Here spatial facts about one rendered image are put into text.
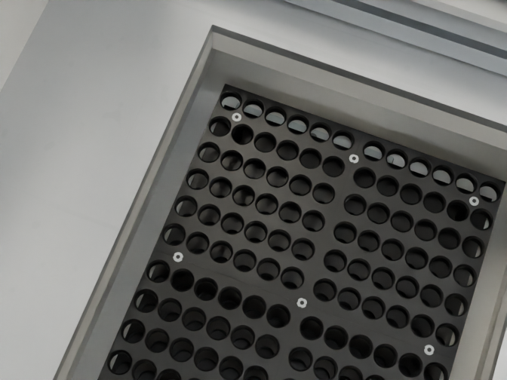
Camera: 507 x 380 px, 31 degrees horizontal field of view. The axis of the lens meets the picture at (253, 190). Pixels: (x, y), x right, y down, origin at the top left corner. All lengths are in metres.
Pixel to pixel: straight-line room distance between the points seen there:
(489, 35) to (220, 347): 0.22
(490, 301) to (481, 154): 0.10
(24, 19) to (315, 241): 0.20
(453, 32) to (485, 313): 0.19
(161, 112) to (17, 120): 0.08
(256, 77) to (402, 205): 0.15
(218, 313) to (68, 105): 0.14
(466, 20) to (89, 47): 0.20
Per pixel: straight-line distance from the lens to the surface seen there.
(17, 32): 0.51
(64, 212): 0.48
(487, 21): 0.49
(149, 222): 0.59
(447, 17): 0.49
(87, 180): 0.48
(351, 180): 0.53
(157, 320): 0.51
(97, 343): 0.57
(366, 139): 0.55
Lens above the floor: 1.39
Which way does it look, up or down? 69 degrees down
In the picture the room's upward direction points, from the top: 6 degrees clockwise
